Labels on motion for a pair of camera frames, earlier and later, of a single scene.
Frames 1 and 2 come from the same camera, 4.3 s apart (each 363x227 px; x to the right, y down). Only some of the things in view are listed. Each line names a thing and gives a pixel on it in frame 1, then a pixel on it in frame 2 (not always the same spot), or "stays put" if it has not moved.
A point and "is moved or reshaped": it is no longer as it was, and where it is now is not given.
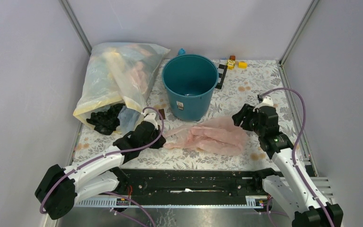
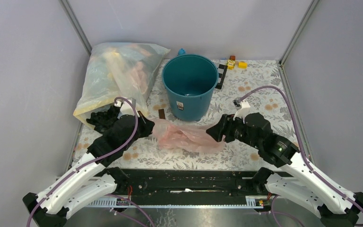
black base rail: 140,183 stays put
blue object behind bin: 181,51 stays put
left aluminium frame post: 76,25 stays put
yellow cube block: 242,65 stays put
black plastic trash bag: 107,121 stays put
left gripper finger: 159,143 to 145,127
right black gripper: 246,109 to 216,131
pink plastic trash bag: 223,135 is moved or reshaped
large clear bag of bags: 120,74 stays put
